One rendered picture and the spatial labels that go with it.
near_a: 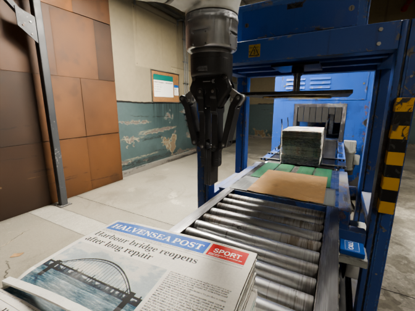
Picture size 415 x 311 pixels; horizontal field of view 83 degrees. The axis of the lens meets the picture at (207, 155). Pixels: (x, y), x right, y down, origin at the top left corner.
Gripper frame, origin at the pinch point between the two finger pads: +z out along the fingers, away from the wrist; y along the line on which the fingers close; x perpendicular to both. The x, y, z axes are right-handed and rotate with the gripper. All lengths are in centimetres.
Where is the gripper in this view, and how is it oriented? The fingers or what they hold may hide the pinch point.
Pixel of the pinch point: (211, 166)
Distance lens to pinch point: 45.5
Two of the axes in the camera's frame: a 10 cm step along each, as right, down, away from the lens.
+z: 0.0, 9.8, 2.1
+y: 8.7, 1.0, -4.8
